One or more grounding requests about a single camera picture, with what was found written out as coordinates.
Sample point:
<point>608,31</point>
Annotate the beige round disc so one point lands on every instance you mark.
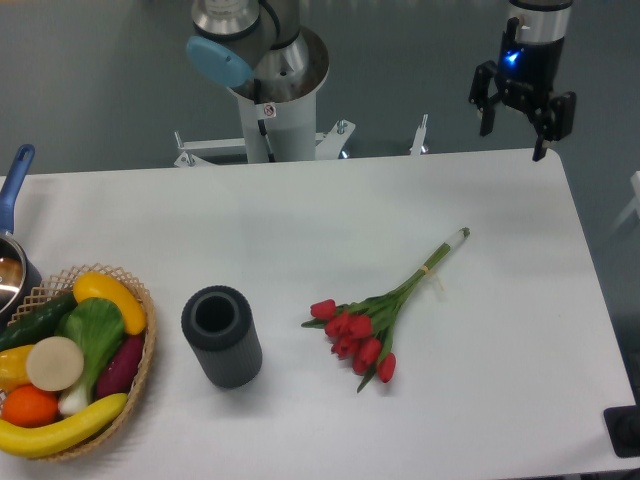
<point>54,364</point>

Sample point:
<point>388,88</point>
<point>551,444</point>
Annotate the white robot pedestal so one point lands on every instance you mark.
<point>272,132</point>

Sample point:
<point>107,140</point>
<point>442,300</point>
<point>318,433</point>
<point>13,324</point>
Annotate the orange fruit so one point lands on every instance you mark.
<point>30,407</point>

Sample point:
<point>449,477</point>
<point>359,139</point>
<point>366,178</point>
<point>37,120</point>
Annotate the purple sweet potato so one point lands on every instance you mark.
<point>119,374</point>

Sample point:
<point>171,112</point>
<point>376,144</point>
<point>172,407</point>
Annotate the black device at edge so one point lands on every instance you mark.
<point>623,428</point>

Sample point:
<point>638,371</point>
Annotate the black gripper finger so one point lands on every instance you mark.
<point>479,95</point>
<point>554,122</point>

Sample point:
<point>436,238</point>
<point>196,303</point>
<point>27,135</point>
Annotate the red tulip bouquet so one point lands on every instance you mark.
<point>363,332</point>

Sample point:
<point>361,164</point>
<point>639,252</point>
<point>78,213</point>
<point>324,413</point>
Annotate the yellow banana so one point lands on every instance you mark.
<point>32,443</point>

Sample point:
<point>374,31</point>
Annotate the dark grey ribbed vase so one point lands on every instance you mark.
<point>218,324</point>

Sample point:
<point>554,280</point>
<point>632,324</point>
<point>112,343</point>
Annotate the woven wicker basket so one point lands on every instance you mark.
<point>61,283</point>

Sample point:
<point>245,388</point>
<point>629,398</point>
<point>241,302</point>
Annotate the white frame at right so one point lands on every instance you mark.
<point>627,219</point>

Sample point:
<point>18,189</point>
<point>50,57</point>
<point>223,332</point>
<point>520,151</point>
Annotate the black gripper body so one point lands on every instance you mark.
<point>526,73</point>

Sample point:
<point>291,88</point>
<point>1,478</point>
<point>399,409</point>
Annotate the dark green cucumber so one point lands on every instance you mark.
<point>37,324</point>

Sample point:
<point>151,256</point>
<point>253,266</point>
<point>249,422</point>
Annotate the green bok choy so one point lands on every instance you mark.
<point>96,326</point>

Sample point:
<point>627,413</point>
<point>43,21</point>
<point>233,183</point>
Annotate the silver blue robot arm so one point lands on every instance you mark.
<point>274,67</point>

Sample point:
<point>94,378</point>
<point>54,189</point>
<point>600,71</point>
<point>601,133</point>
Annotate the yellow squash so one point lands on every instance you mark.
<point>98,285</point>

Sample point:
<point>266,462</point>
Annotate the blue handled saucepan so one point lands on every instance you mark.
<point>18,275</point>

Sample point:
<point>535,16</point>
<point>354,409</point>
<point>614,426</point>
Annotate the yellow bell pepper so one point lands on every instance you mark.
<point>13,367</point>

